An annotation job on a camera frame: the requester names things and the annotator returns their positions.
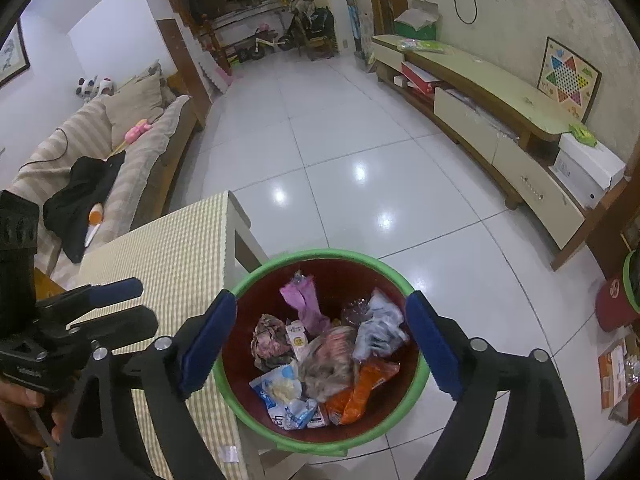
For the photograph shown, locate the small white yellow carton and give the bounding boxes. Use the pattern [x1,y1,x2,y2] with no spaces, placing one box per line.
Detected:
[285,320,310,361]

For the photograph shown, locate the star checkers board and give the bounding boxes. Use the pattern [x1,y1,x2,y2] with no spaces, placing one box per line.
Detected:
[537,37,603,121]

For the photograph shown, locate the white balance bike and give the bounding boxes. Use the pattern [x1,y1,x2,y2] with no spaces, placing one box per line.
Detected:
[237,24,294,64]

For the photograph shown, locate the framed picture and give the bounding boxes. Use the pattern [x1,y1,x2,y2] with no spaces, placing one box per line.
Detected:
[0,19,31,89]

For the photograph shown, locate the open green cardboard box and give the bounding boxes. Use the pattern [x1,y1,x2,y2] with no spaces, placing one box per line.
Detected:
[394,0,440,41]

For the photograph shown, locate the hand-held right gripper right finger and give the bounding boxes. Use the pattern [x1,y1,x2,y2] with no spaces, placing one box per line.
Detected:
[405,290,586,480]

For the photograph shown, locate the red book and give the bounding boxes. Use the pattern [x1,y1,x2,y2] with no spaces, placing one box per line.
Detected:
[399,62,441,95]

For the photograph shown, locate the small green toy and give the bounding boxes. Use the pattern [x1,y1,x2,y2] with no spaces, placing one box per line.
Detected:
[568,123,597,147]

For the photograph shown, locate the wooden chair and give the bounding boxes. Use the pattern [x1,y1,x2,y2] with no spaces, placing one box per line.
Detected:
[304,34,334,61]

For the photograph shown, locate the pink toy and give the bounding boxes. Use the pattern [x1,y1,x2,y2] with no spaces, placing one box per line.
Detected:
[123,118,151,147]

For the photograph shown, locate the panda plush toy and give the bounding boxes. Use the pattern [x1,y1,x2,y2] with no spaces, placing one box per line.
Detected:
[75,75,115,99]

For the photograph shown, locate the checked tablecloth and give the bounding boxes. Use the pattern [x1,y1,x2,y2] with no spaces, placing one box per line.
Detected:
[74,190,252,480]

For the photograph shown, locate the striped beige sofa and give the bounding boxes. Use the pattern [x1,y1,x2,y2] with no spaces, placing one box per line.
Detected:
[9,77,197,287]

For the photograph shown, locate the foam mat tiles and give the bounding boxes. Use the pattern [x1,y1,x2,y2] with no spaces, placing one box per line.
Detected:
[197,52,234,96]

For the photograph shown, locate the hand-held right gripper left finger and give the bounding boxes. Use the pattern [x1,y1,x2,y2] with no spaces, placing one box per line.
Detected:
[52,290,239,480]

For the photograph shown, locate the brown patterned wrapper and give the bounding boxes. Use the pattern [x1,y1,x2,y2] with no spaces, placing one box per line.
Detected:
[250,313,296,369]

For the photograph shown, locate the red container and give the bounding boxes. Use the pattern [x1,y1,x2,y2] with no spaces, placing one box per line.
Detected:
[594,277,640,334]

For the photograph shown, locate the pink snack wrapper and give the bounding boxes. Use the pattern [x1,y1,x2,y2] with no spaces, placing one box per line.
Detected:
[279,272,331,337]

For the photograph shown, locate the orange snack wrapper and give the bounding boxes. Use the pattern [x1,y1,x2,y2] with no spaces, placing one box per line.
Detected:
[324,359,401,426]

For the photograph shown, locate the wooden television cabinet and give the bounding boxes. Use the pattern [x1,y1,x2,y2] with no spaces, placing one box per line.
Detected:
[372,34,587,272]

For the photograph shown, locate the green rimmed pot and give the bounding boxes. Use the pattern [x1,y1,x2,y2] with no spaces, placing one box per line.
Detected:
[622,249,640,316]

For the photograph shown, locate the blue white wrapper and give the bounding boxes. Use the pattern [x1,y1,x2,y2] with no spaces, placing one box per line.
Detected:
[249,362,321,431]

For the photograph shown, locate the orange white toy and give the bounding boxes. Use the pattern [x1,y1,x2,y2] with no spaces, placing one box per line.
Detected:
[82,202,105,249]

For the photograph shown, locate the black jacket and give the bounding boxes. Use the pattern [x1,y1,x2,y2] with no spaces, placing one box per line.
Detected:
[42,152,126,264]

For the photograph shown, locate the beige cushion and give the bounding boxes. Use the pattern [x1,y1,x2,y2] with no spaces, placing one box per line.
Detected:
[102,74,166,137]

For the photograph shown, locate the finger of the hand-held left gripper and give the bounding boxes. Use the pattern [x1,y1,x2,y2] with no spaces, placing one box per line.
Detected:
[69,305,160,349]
[37,278,145,319]

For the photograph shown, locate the white box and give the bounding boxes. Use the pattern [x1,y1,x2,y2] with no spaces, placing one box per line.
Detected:
[549,132,626,210]

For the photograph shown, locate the person's left hand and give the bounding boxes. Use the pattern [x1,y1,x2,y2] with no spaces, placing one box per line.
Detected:
[0,381,59,449]

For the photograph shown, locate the green rimmed red bin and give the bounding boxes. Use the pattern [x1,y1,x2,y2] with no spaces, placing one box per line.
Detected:
[212,248,432,457]

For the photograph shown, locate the green packet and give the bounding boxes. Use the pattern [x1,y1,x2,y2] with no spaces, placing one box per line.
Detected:
[397,37,446,56]

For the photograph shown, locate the orange booklets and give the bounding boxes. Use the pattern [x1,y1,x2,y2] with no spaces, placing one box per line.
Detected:
[597,337,640,424]

